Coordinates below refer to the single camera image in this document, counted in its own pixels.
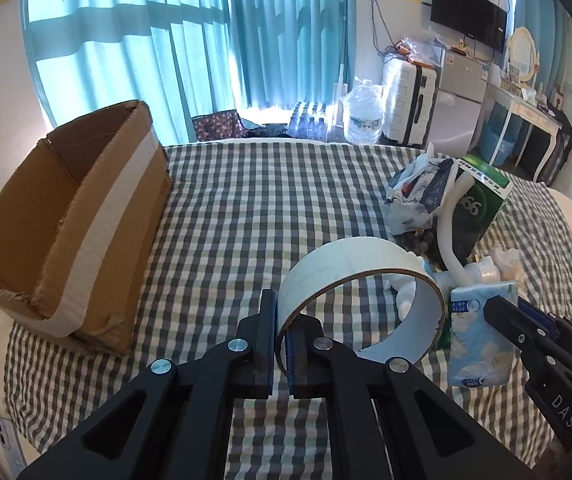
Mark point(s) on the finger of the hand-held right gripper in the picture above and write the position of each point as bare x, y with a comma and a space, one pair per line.
540, 316
510, 322

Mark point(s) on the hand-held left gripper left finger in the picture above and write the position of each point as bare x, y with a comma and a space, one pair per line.
267, 340

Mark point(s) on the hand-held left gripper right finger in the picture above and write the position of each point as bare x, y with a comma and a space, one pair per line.
291, 360

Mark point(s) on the blue floral tissue pack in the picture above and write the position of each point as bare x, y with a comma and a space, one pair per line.
470, 340

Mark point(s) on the white handheld device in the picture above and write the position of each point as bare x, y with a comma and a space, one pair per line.
445, 230

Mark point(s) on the green cardboard carton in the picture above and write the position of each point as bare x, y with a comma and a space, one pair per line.
485, 200

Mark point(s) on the white tape roll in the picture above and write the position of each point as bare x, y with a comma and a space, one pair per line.
365, 255

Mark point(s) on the printed white plastic bag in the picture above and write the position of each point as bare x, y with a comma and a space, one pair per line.
415, 190

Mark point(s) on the brown cardboard box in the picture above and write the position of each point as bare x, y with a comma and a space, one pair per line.
116, 240

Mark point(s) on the crumpled white plastic wrap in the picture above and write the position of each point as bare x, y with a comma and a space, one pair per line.
498, 262

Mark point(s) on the grey checked bed sheet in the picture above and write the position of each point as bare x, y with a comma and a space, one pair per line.
266, 200

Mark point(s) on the white dressing table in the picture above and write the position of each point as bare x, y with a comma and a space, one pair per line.
520, 107

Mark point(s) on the grey mini fridge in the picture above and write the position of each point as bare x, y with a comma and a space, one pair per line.
460, 110

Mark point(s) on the dark polka dot bag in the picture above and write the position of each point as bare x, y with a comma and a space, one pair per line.
216, 127

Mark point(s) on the pack of small water bottles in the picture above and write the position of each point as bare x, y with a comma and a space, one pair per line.
308, 122

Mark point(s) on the white suitcase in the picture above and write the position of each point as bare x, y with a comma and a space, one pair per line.
405, 105

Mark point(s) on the large clear water jug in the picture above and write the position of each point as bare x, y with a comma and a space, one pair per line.
363, 115

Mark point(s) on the white oval mirror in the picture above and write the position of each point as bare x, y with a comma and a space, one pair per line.
521, 52

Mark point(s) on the white power strip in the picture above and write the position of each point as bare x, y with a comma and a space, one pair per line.
3, 432

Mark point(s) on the pile of clear plastic bags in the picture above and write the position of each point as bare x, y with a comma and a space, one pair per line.
418, 50

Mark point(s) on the turquoise curtain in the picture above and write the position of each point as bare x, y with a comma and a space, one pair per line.
166, 60

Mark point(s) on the black wall television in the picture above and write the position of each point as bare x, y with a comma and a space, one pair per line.
465, 10

